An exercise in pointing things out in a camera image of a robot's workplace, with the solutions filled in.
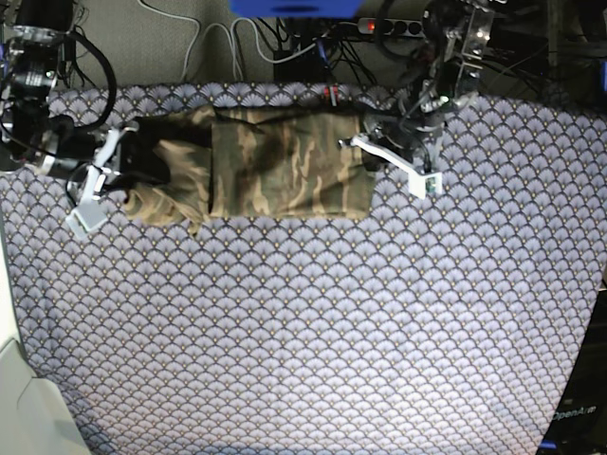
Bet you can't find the black power adapter box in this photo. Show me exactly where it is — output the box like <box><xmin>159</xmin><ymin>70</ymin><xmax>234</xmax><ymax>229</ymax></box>
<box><xmin>272</xmin><ymin>50</ymin><xmax>322</xmax><ymax>83</ymax></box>

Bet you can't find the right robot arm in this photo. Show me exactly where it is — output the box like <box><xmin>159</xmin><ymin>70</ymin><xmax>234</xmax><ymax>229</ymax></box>
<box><xmin>1</xmin><ymin>1</ymin><xmax>171</xmax><ymax>192</ymax></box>

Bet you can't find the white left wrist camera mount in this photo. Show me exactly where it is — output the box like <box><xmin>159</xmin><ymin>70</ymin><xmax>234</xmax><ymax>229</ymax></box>
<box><xmin>338</xmin><ymin>134</ymin><xmax>444</xmax><ymax>199</ymax></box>

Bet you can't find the red table clamp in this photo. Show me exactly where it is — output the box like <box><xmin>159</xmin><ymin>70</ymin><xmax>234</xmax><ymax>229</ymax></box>
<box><xmin>323</xmin><ymin>84</ymin><xmax>340</xmax><ymax>107</ymax></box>

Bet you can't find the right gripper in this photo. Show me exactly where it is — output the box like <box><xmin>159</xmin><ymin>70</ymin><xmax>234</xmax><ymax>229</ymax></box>
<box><xmin>9</xmin><ymin>113</ymin><xmax>171</xmax><ymax>188</ymax></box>

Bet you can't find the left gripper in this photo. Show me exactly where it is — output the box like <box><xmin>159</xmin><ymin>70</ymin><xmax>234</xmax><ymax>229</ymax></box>
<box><xmin>362</xmin><ymin>94</ymin><xmax>477</xmax><ymax>166</ymax></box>

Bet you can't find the black OpenArm box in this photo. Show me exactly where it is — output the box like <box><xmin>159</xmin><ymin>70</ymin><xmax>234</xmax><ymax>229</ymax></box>
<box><xmin>537</xmin><ymin>289</ymin><xmax>606</xmax><ymax>454</ymax></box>

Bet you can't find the grey looped cable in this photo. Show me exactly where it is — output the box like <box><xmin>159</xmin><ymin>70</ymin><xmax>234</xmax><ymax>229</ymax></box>
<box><xmin>137</xmin><ymin>0</ymin><xmax>319</xmax><ymax>82</ymax></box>

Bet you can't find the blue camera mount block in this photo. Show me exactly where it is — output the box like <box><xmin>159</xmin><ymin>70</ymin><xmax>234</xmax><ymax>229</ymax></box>
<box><xmin>230</xmin><ymin>0</ymin><xmax>362</xmax><ymax>18</ymax></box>

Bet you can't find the black power strip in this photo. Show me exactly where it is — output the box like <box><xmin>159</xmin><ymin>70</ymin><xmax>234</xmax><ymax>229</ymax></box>
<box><xmin>357</xmin><ymin>17</ymin><xmax>425</xmax><ymax>39</ymax></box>

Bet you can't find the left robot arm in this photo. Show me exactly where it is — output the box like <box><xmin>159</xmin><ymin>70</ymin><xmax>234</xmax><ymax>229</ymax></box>
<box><xmin>362</xmin><ymin>1</ymin><xmax>494</xmax><ymax>173</ymax></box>

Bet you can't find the camouflage T-shirt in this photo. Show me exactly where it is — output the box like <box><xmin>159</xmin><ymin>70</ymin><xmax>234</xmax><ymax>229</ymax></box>
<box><xmin>124</xmin><ymin>105</ymin><xmax>376</xmax><ymax>234</ymax></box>

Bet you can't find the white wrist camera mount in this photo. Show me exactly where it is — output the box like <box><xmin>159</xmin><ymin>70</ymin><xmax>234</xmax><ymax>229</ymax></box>
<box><xmin>65</xmin><ymin>127</ymin><xmax>138</xmax><ymax>240</ymax></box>
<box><xmin>338</xmin><ymin>134</ymin><xmax>444</xmax><ymax>199</ymax></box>

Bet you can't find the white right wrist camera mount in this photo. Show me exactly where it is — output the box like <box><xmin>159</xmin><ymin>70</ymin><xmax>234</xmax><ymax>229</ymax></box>
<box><xmin>65</xmin><ymin>127</ymin><xmax>138</xmax><ymax>240</ymax></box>

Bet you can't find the blue fan-pattern tablecloth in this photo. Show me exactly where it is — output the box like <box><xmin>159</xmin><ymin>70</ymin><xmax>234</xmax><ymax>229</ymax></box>
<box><xmin>1</xmin><ymin>98</ymin><xmax>606</xmax><ymax>454</ymax></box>

